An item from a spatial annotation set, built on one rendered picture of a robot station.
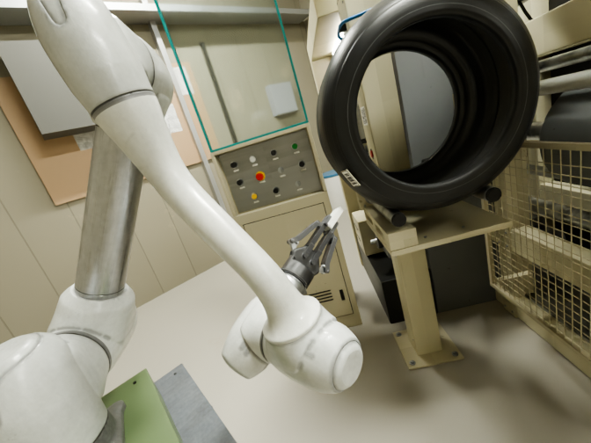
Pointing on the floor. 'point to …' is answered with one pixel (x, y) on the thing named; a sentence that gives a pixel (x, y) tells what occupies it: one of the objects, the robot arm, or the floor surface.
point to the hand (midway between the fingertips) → (332, 219)
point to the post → (417, 296)
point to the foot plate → (426, 353)
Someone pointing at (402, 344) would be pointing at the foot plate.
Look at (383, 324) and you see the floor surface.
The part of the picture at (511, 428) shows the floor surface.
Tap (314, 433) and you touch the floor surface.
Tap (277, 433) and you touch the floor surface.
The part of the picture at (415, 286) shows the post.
